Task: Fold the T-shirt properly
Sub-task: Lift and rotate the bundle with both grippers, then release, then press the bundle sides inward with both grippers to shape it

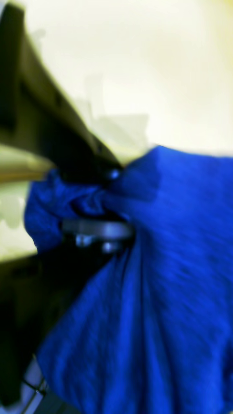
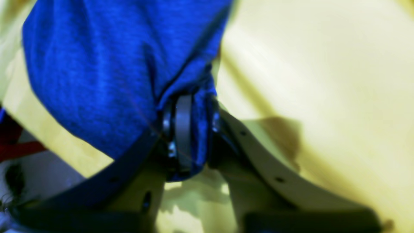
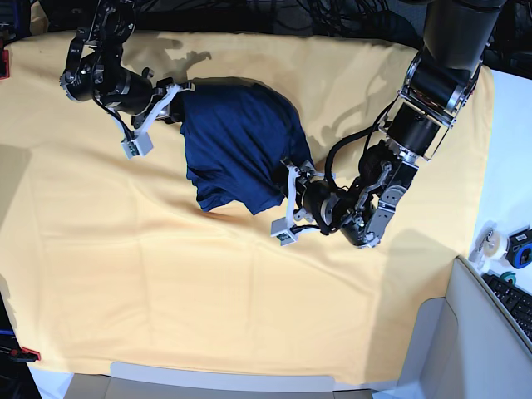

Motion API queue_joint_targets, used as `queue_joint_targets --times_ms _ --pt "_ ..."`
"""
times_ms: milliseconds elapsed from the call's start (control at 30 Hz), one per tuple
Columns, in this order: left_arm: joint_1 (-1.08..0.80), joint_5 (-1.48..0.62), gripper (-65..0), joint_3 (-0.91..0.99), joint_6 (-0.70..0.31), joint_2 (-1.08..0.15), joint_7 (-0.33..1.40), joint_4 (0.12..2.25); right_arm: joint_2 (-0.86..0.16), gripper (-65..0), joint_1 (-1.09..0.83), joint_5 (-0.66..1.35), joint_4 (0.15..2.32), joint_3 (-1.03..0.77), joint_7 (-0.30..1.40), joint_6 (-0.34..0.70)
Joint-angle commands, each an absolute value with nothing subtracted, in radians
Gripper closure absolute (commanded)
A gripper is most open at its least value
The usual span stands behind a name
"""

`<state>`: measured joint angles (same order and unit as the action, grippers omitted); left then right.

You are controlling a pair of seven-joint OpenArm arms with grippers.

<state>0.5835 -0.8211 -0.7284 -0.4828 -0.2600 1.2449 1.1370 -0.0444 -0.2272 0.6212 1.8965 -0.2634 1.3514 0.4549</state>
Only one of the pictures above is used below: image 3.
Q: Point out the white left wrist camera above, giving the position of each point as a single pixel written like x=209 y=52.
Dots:
x=281 y=229

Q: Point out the clear tape roll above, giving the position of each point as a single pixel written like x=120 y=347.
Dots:
x=491 y=244

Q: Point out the red clamp bottom left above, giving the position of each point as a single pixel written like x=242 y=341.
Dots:
x=23 y=355

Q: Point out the blue tape measure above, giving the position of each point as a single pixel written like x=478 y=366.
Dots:
x=519 y=249

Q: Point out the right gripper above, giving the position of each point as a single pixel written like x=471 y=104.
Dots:
x=140 y=100

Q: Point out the red clamp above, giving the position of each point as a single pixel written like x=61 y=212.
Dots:
x=4 y=61
x=23 y=355

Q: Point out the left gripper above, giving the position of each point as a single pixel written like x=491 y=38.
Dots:
x=307 y=191

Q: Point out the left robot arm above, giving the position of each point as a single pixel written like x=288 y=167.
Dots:
x=437 y=84

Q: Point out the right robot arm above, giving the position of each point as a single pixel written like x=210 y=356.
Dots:
x=93 y=70

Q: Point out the red clamp top left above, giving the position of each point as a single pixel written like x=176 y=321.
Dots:
x=4 y=61

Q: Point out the black keyboard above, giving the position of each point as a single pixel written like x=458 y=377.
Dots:
x=513 y=304

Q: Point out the white cardboard box right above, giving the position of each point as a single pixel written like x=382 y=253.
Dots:
x=466 y=345

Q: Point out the yellow table cloth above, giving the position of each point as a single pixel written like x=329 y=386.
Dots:
x=106 y=259

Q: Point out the blue long-sleeve shirt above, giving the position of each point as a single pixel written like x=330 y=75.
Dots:
x=236 y=138

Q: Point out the green tape roll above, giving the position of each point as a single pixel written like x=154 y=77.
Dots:
x=507 y=277

